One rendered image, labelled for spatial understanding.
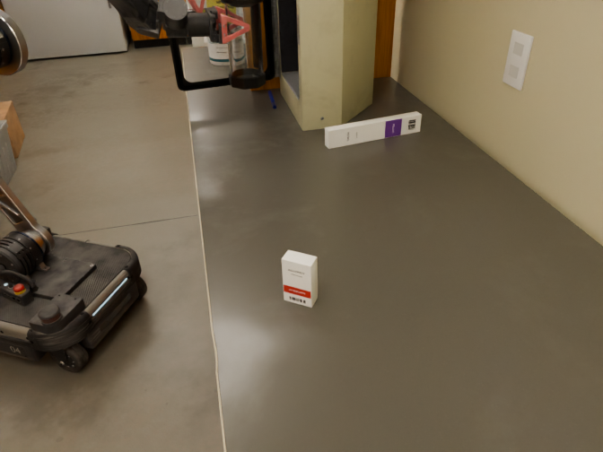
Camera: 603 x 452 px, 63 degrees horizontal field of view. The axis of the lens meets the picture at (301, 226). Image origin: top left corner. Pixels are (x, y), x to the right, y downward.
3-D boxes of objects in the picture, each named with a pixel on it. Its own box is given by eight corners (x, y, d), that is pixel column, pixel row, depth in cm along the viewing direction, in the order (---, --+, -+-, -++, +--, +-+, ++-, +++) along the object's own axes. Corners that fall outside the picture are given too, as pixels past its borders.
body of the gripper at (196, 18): (212, 7, 128) (183, 7, 127) (216, 14, 120) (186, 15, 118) (214, 33, 132) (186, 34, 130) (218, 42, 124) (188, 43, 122)
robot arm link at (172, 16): (143, 0, 124) (135, 33, 123) (138, -23, 112) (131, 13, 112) (190, 13, 126) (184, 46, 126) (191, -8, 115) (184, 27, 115)
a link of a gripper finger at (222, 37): (246, 9, 126) (209, 10, 124) (250, 14, 121) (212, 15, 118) (247, 37, 130) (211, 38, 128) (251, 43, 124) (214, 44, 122)
